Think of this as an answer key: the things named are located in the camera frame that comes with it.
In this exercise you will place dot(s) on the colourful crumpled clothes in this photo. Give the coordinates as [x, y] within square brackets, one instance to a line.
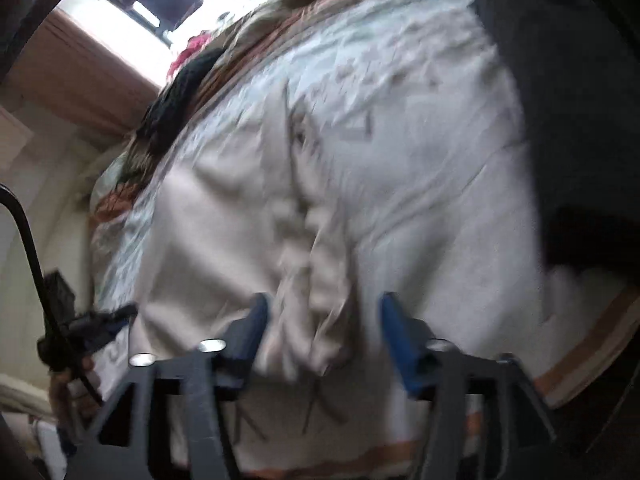
[122, 185]

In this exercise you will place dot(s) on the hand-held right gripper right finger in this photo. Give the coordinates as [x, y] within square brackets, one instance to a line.
[395, 340]

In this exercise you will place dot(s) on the brown cloth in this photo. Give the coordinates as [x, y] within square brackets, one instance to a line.
[250, 45]

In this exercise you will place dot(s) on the person's left hand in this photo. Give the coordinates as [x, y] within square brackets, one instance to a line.
[70, 400]

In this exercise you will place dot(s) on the white triangle-print sheet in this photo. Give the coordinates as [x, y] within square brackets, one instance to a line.
[425, 185]

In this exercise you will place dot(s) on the black knitted garment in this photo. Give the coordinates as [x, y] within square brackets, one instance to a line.
[175, 100]

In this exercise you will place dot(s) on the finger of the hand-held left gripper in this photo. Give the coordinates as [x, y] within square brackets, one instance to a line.
[107, 324]

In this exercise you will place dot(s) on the pink garment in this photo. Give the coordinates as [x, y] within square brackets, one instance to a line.
[190, 52]

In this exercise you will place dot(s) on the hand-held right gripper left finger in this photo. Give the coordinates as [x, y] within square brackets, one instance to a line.
[250, 332]

